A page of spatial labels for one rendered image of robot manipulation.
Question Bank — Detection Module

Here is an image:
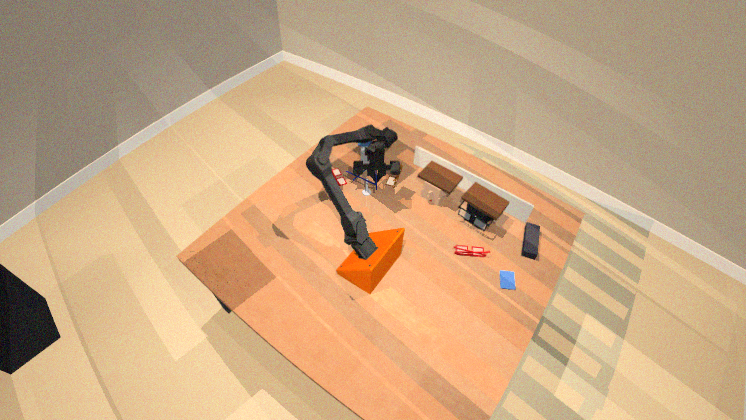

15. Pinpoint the long white flat panel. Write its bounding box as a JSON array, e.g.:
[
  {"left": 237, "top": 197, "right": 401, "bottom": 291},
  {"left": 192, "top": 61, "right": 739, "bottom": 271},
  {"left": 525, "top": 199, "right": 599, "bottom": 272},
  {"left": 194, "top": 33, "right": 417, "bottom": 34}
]
[{"left": 414, "top": 146, "right": 535, "bottom": 222}]

